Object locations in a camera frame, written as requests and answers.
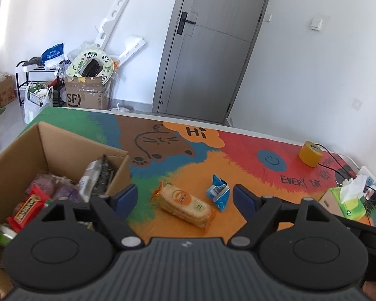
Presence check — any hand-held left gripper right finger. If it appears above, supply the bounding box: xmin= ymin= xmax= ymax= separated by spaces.
xmin=229 ymin=184 xmax=336 ymax=251

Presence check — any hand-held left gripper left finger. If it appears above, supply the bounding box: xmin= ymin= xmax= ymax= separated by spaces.
xmin=38 ymin=184 xmax=144 ymax=251

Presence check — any small blue white packet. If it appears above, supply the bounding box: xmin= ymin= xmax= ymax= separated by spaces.
xmin=206 ymin=174 xmax=231 ymax=211

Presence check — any dark seaweed packet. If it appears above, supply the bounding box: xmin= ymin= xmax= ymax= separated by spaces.
xmin=78 ymin=155 xmax=115 ymax=203

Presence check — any yellow cracker packet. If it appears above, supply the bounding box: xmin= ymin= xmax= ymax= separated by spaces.
xmin=151 ymin=181 xmax=217 ymax=233

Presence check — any small purple snack packet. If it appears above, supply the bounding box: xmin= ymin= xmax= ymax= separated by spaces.
xmin=26 ymin=174 xmax=56 ymax=197

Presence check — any red candy bar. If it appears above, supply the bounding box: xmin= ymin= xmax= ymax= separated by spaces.
xmin=6 ymin=185 xmax=52 ymax=233

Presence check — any green snack packet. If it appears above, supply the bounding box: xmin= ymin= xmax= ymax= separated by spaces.
xmin=0 ymin=222 xmax=18 ymax=249

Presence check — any green tissue box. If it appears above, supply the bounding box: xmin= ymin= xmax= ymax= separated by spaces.
xmin=318 ymin=174 xmax=375 ymax=221

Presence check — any white power strip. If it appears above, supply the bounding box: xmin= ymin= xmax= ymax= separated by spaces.
xmin=358 ymin=166 xmax=376 ymax=202

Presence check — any yellow tape roll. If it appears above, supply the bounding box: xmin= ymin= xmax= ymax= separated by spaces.
xmin=298 ymin=141 xmax=323 ymax=168

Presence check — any printed brown cardboard box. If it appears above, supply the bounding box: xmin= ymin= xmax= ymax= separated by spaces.
xmin=64 ymin=76 xmax=109 ymax=110

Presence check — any white plastic shopping bag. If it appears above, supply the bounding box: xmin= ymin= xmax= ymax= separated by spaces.
xmin=24 ymin=83 xmax=55 ymax=125

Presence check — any grey door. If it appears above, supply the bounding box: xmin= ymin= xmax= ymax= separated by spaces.
xmin=152 ymin=0 xmax=276 ymax=125

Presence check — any short white board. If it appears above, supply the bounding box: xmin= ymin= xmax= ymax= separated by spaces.
xmin=114 ymin=36 xmax=146 ymax=68

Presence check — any black shoe rack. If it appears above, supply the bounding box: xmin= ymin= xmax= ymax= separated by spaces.
xmin=15 ymin=60 xmax=66 ymax=107

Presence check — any blue plastic bag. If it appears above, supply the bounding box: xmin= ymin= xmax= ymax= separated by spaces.
xmin=41 ymin=43 xmax=65 ymax=68

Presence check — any small brown cardboard box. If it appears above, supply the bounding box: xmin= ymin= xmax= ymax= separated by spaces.
xmin=0 ymin=74 xmax=16 ymax=107

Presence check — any tall white board with holes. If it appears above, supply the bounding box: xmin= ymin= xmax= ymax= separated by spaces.
xmin=93 ymin=0 xmax=131 ymax=51

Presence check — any black cable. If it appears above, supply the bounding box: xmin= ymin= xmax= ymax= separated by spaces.
xmin=313 ymin=144 xmax=376 ymax=226

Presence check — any panda print seat ring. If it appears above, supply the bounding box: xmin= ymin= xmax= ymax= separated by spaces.
xmin=65 ymin=48 xmax=114 ymax=84

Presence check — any black door handle lock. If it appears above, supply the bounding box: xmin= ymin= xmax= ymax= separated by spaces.
xmin=177 ymin=12 xmax=196 ymax=35

